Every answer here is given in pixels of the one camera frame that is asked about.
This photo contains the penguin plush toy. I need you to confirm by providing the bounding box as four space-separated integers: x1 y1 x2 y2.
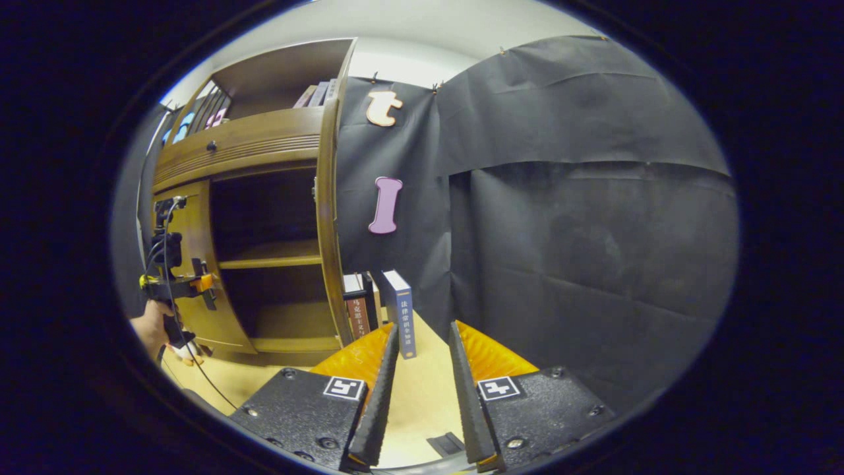
168 340 213 365

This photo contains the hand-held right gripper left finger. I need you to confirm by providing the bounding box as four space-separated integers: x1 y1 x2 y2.
227 321 401 472

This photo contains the black left door handle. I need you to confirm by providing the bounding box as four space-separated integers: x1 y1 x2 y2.
193 259 218 311

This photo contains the blue book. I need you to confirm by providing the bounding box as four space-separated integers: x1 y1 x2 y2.
381 269 417 360

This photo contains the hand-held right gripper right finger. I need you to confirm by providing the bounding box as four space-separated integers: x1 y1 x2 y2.
448 320 617 474

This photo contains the wooden inner cabinet shelf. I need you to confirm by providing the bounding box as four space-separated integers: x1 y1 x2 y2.
218 239 322 270

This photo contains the black backdrop cloth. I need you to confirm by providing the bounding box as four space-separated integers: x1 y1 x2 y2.
111 35 739 413

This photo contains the wooden double-door shoe cabinet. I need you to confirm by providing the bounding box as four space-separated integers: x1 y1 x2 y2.
150 38 360 367

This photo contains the brown book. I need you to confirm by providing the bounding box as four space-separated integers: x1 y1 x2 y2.
361 270 384 331

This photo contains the red-brown book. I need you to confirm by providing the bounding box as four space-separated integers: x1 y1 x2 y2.
343 272 370 340

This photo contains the wooden cabinet drawer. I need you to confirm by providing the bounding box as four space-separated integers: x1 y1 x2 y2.
153 107 324 193

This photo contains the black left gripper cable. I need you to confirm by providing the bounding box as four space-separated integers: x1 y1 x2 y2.
153 198 239 411

